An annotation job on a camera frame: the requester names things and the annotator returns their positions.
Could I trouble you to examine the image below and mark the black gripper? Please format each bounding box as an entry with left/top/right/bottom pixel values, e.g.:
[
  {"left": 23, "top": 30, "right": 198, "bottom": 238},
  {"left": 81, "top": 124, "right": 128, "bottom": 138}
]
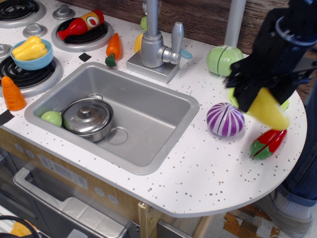
[{"left": 226, "top": 7, "right": 317, "bottom": 112}]

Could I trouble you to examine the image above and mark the yellow toy banana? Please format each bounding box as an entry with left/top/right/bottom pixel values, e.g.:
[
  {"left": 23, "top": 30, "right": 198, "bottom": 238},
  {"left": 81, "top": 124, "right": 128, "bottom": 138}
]
[{"left": 247, "top": 88, "right": 290, "bottom": 131}]

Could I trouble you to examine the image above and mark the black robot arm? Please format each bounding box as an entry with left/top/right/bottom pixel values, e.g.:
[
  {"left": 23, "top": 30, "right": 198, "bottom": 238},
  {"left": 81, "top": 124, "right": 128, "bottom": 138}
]
[{"left": 225, "top": 0, "right": 317, "bottom": 112}]

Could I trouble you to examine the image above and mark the purple striped toy onion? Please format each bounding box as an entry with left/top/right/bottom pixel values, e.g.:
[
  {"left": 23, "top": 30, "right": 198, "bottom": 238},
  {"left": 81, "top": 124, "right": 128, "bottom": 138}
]
[{"left": 206, "top": 103, "right": 245, "bottom": 137}]

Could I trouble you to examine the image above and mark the red toy chili pepper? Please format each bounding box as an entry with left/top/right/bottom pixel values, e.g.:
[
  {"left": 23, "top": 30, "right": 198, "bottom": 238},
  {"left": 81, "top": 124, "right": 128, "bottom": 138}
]
[{"left": 249, "top": 129, "right": 287, "bottom": 160}]

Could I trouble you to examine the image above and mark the green toy cabbage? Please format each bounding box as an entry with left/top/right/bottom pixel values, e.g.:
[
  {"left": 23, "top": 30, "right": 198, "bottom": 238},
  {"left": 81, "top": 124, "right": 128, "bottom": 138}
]
[{"left": 207, "top": 45, "right": 244, "bottom": 76}]

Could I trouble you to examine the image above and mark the light blue toy utensil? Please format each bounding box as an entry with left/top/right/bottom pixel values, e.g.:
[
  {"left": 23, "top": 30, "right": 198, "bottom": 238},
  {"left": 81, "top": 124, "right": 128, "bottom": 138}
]
[{"left": 180, "top": 49, "right": 193, "bottom": 60}]

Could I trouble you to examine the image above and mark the grey support pole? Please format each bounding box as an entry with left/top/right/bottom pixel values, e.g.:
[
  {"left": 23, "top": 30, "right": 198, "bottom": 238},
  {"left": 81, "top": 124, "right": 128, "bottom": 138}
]
[{"left": 224, "top": 0, "right": 246, "bottom": 47}]

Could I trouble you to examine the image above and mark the person's jeans leg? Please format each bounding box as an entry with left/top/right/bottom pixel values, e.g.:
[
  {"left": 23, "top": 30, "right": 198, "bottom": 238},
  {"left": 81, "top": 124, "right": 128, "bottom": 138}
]
[{"left": 281, "top": 82, "right": 317, "bottom": 207}]

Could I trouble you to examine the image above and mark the silver toy faucet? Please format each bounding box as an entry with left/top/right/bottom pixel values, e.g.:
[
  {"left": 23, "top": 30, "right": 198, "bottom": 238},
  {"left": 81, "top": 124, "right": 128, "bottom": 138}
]
[{"left": 126, "top": 0, "right": 184, "bottom": 84}]

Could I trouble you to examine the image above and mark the grey sink basin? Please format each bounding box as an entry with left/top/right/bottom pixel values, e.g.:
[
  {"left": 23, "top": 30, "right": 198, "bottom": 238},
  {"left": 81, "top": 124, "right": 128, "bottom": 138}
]
[{"left": 25, "top": 62, "right": 199, "bottom": 175}]

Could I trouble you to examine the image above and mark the grey shoe with sock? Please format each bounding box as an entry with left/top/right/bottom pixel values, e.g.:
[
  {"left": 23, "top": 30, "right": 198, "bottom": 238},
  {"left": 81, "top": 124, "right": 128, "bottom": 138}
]
[{"left": 254, "top": 190, "right": 313, "bottom": 238}]

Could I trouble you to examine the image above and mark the toy corn cob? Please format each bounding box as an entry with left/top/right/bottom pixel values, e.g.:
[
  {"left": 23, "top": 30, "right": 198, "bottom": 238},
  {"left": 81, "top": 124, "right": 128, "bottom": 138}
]
[{"left": 134, "top": 34, "right": 143, "bottom": 53}]

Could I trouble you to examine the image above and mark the green toy behind faucet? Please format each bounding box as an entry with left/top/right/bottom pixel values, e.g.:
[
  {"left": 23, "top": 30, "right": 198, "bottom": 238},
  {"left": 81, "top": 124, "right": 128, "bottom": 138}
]
[{"left": 140, "top": 16, "right": 147, "bottom": 31}]

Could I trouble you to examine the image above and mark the orange toy carrot with leaves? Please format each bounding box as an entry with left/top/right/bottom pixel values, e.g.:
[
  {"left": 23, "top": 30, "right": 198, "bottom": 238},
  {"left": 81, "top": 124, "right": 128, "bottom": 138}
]
[{"left": 105, "top": 33, "right": 122, "bottom": 67}]

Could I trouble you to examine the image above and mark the steel pot with lid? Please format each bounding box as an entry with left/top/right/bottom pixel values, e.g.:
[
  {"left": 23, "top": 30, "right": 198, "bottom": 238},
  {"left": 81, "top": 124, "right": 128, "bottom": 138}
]
[{"left": 61, "top": 94, "right": 114, "bottom": 143}]

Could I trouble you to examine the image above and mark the black coil stove burner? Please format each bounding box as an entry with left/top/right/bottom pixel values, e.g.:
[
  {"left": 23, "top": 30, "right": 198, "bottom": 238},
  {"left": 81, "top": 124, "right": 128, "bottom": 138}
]
[{"left": 51, "top": 18, "right": 114, "bottom": 53}]

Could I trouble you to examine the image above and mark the red toy ketchup bottle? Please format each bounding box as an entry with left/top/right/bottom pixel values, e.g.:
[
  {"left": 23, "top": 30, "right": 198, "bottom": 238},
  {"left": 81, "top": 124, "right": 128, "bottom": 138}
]
[{"left": 57, "top": 9, "right": 105, "bottom": 40}]

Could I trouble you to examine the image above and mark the green toy apple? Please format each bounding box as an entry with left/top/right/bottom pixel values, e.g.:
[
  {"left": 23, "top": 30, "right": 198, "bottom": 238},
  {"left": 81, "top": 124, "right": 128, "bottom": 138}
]
[{"left": 41, "top": 111, "right": 62, "bottom": 127}]

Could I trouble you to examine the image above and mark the silver stove knob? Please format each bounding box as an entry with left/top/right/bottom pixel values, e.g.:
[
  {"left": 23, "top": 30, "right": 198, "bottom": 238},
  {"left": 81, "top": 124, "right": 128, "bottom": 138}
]
[
  {"left": 22, "top": 23, "right": 48, "bottom": 38},
  {"left": 53, "top": 4, "right": 75, "bottom": 20}
]

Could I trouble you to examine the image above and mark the blue bowl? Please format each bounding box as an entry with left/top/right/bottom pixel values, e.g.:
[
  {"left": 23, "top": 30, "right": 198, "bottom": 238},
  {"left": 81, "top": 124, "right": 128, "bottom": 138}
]
[{"left": 10, "top": 39, "right": 53, "bottom": 70}]

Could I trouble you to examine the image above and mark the yellow toy bell pepper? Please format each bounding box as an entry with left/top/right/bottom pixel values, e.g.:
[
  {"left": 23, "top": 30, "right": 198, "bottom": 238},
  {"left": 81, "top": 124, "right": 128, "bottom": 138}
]
[{"left": 12, "top": 36, "right": 48, "bottom": 61}]

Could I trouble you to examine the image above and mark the silver stove knob middle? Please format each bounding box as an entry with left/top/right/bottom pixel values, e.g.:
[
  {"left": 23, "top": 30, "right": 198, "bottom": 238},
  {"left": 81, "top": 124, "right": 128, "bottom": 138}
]
[{"left": 22, "top": 23, "right": 48, "bottom": 38}]

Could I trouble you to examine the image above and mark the orange toy carrot piece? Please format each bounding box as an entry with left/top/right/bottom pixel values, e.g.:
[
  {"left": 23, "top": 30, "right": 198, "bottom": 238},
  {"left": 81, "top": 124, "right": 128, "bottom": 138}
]
[{"left": 1, "top": 76, "right": 27, "bottom": 111}]

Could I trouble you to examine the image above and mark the black coil back burner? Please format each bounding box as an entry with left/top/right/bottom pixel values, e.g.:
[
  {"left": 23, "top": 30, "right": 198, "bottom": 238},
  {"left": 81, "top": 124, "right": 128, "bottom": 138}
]
[{"left": 0, "top": 0, "right": 46, "bottom": 29}]

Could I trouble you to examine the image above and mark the yellow object bottom left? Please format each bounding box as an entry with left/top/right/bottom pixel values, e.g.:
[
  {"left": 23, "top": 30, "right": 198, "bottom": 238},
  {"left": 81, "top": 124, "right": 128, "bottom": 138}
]
[{"left": 10, "top": 221, "right": 34, "bottom": 238}]

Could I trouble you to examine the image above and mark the silver oven door handle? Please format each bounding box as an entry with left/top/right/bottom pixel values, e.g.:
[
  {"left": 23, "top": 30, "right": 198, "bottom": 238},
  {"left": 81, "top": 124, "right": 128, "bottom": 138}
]
[{"left": 13, "top": 168, "right": 129, "bottom": 238}]

